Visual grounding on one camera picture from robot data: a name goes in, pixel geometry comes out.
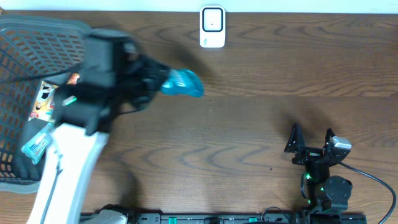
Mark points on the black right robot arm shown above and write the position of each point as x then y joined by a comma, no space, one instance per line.
327,194

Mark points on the dark grey plastic basket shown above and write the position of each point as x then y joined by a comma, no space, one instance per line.
30,47

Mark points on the small orange snack packet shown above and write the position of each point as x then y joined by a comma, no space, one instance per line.
74,78

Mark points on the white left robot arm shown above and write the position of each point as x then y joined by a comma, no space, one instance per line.
69,163

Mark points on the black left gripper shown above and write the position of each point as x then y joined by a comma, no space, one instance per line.
160,71

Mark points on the white barcode scanner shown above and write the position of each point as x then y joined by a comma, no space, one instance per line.
212,26

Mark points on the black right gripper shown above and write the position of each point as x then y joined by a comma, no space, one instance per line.
309,154

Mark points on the teal white wipes pack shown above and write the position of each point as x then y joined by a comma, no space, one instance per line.
36,138

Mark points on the yellow snack bag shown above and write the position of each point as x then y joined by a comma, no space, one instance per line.
43,105

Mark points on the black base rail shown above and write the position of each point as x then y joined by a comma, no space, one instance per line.
117,214

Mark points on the blue liquid bottle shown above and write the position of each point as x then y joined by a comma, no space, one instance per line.
183,82

